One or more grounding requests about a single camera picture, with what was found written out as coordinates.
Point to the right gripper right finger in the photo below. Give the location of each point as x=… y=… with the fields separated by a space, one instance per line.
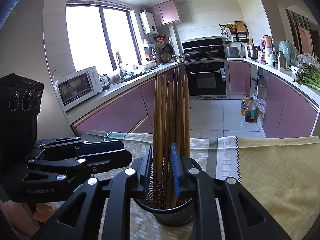
x=223 y=209

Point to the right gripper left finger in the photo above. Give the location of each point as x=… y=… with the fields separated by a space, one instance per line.
x=101 y=208

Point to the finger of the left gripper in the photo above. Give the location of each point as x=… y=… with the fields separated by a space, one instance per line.
x=100 y=161
x=100 y=146

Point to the lone wooden chopstick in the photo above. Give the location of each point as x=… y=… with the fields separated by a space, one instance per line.
x=157 y=142

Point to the pink sleeve left forearm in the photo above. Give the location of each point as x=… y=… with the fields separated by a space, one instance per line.
x=19 y=219

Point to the kitchen window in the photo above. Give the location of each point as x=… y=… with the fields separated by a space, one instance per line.
x=103 y=37

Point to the person left hand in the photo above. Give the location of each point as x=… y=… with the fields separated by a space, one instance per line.
x=45 y=210

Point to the yellow green cloth mat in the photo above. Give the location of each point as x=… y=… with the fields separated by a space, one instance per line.
x=283 y=176

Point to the white microwave oven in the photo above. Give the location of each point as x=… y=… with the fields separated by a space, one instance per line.
x=76 y=87

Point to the purple lower cabinets left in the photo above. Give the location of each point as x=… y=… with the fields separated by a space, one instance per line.
x=126 y=107

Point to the purple cabinets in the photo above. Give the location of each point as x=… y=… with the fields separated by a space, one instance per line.
x=291 y=111
x=126 y=107

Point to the black mesh utensil cup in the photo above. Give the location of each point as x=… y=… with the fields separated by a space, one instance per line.
x=170 y=209

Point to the patterned beige green tablecloth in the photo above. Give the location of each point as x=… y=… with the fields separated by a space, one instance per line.
x=143 y=225

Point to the dark sauce bottle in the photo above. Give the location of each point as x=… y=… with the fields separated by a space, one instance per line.
x=250 y=111

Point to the purple lower cabinets right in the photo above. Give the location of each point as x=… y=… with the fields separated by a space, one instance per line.
x=291 y=111

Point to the cooking oil bottle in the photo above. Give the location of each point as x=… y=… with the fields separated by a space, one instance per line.
x=244 y=104

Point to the white water heater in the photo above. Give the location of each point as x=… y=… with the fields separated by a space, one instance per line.
x=148 y=23

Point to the black built-in oven stove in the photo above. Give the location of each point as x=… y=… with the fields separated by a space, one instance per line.
x=206 y=67

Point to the green leafy vegetables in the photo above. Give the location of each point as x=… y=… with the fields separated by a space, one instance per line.
x=309 y=76

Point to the pink upper cabinet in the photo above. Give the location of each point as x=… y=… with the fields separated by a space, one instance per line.
x=165 y=13

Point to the steel cooking pot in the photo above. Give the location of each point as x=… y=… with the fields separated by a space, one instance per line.
x=252 y=52

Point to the teal round appliance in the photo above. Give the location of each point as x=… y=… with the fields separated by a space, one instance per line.
x=290 y=53

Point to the pink electric kettle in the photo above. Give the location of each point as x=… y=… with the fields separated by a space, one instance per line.
x=267 y=41

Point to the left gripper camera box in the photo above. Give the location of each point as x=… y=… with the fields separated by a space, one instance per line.
x=20 y=105

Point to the black wall spice rack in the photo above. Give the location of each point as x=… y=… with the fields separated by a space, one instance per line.
x=234 y=32

